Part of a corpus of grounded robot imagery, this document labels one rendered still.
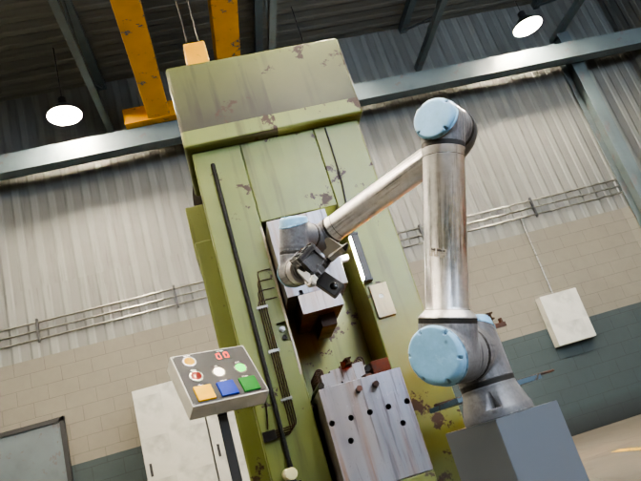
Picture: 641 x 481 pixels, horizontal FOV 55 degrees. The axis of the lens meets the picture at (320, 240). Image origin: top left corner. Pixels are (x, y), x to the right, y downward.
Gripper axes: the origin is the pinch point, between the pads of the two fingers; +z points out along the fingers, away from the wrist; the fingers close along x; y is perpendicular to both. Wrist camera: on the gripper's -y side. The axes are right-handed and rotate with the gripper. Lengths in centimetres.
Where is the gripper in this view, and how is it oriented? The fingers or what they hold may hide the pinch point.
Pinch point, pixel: (332, 265)
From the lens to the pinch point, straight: 161.7
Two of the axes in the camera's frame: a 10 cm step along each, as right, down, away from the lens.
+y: -7.0, -7.0, -1.2
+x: 6.4, -7.0, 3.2
